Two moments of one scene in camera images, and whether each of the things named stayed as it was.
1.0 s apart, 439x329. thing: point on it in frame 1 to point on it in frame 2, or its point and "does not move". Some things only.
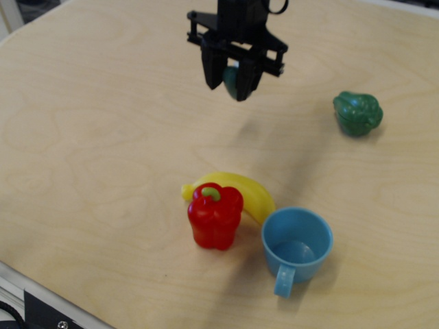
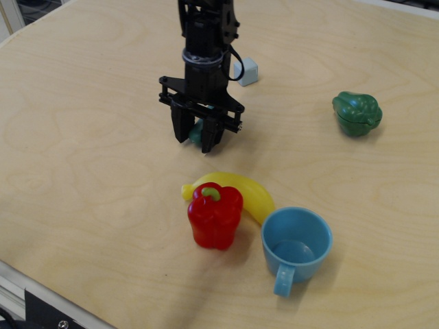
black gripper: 239,31 to 204,94
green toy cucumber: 230,76 to 195,133
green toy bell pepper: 357,114 does not move
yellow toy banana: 254,201 does not move
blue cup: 296,242 does not move
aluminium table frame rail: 13,284 does not move
